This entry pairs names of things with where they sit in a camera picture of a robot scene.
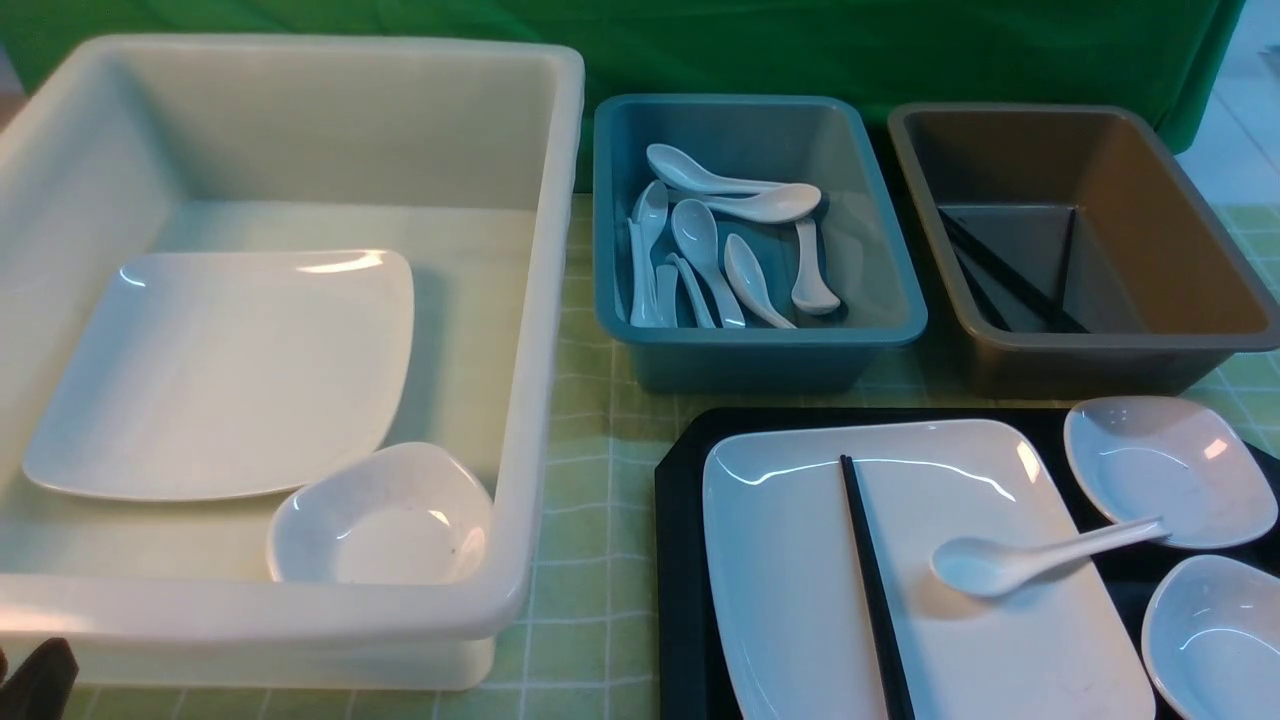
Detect large white plastic tub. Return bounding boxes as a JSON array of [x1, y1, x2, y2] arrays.
[[3, 35, 584, 691]]

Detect white spoon left in bin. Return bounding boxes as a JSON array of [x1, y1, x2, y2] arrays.
[[628, 179, 669, 328]]

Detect green backdrop cloth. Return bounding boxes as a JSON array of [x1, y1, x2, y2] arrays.
[[3, 1, 1242, 202]]

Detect green checked tablecloth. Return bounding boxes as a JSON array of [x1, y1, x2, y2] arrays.
[[67, 196, 1277, 719]]

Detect white square rice plate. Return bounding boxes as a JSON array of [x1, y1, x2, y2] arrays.
[[703, 418, 1157, 719]]

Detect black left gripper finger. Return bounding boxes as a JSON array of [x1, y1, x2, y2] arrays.
[[1, 638, 79, 719]]

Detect brown plastic bin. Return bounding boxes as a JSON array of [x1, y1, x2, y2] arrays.
[[887, 102, 1277, 400]]

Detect white spoon centre in bin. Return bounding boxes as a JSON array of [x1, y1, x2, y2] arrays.
[[671, 199, 746, 329]]

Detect white small dish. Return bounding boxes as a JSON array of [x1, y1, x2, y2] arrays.
[[1062, 396, 1277, 550], [1140, 553, 1279, 719]]

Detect white ceramic soup spoon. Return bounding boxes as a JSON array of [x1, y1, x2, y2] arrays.
[[931, 518, 1171, 598]]

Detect white spoon centre-right in bin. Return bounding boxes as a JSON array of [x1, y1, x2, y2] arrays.
[[724, 233, 797, 331]]

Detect black chopsticks in brown bin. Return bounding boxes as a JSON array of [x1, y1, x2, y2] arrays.
[[938, 210, 1089, 334]]

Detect white small bowl in tub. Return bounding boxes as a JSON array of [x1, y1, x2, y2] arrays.
[[266, 442, 493, 585]]

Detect black chopstick pair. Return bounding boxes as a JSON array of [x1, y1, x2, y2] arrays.
[[838, 455, 916, 719]]

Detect white square plate in tub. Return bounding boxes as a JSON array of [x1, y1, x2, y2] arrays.
[[22, 249, 415, 503]]

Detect teal plastic bin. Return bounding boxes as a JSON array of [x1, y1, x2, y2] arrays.
[[593, 94, 928, 395]]

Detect white spoon top of bin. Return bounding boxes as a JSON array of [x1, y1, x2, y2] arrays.
[[645, 143, 785, 196]]

